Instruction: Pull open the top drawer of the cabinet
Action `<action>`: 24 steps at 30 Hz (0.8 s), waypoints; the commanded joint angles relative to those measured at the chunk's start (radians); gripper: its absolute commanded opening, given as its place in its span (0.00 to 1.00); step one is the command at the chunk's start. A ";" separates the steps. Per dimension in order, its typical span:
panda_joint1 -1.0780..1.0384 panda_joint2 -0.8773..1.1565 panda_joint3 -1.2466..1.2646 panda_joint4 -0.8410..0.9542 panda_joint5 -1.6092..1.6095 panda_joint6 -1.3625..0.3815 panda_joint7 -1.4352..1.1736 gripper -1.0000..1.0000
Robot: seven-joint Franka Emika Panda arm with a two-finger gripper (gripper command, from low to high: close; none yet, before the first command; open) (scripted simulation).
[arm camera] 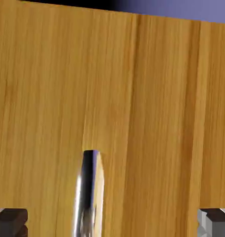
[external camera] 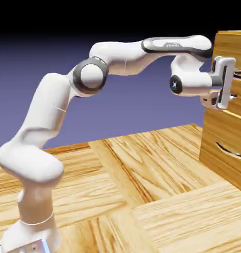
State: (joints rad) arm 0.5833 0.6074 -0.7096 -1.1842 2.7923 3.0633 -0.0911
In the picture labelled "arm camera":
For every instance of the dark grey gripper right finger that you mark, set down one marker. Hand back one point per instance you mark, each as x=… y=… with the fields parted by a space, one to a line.
x=215 y=225

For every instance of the light wood drawer front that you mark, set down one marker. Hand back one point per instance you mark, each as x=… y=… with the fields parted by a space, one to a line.
x=141 y=111

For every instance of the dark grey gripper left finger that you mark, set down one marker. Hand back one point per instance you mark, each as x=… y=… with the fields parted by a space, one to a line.
x=10 y=224

